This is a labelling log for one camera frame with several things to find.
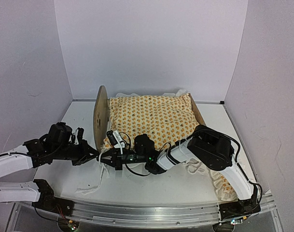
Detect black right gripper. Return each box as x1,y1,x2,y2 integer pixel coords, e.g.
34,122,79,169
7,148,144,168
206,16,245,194
96,145,147,171

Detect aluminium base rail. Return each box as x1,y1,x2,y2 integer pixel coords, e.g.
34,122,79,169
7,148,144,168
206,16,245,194
6,186,285,232

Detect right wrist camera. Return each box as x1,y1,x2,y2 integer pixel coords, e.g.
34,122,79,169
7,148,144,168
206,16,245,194
106,130,126,148

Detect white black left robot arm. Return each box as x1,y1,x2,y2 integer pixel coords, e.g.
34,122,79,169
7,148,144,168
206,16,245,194
0,122,99,211

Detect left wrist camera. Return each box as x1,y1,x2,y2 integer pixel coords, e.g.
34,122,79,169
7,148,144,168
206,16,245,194
71,128,84,145

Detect white cushion tie cords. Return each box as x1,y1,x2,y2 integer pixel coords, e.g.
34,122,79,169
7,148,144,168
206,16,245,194
182,160,208,175
75,152,113,195

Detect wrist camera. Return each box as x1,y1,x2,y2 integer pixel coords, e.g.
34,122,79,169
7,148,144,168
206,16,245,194
106,130,126,148
71,128,84,145

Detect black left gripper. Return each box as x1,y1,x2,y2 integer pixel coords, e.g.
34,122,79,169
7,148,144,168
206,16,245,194
53,139,99,166

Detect duck print ruffled cushion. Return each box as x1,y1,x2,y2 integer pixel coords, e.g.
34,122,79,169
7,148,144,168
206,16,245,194
104,90,205,149

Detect wooden pet bed frame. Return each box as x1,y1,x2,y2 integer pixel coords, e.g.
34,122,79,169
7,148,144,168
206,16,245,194
92,85,206,153

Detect small duck print pillow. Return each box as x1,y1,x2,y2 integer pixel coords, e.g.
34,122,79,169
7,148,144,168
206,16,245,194
210,170,238,202

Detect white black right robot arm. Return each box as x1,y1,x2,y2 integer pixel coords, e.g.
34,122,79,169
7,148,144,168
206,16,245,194
97,125,262,217

